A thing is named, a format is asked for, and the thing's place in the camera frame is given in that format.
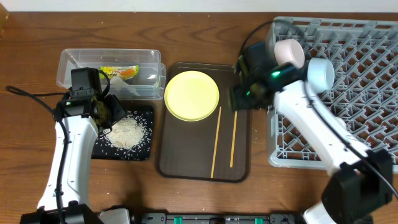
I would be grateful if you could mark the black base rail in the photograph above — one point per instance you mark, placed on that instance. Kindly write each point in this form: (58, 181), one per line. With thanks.
(125, 215)

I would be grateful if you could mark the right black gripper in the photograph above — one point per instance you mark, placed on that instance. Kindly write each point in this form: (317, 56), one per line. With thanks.
(238, 102)

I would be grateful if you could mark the white tissue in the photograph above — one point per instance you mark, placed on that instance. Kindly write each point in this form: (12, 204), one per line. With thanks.
(120, 87)

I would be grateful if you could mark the pile of rice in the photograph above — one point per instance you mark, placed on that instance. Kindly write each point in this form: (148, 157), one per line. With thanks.
(126, 133)

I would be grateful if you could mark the pink white bowl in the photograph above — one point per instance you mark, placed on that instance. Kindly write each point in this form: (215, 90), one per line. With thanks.
(289, 50)

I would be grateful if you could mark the white green cup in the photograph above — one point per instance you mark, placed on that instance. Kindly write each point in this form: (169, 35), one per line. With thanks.
(341, 122)

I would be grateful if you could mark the clear plastic waste bin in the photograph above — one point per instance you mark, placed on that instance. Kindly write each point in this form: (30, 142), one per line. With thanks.
(149, 82)

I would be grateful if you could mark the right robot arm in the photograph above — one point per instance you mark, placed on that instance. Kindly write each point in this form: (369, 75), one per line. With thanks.
(360, 179)

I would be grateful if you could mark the wooden chopstick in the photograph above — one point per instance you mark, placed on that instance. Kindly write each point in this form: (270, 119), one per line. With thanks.
(216, 143)
(233, 140)

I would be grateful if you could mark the yellow round plate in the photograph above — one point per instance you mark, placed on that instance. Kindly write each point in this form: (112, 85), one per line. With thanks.
(191, 96)

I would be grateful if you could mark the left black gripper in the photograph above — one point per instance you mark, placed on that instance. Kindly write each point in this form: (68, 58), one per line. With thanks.
(112, 109)

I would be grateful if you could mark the black plastic tray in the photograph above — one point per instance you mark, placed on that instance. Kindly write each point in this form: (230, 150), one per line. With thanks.
(140, 149)

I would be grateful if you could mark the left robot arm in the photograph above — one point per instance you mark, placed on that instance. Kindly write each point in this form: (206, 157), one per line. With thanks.
(79, 121)

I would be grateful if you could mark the light blue bowl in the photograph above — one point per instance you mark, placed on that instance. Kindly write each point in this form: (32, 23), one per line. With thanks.
(320, 74)

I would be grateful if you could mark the grey plastic dishwasher rack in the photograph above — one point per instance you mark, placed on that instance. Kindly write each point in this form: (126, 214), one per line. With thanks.
(364, 56)

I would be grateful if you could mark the green orange snack wrapper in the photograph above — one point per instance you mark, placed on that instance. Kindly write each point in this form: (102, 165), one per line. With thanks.
(125, 72)

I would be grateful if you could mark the dark brown serving tray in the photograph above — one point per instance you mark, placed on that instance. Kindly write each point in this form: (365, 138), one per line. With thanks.
(186, 148)

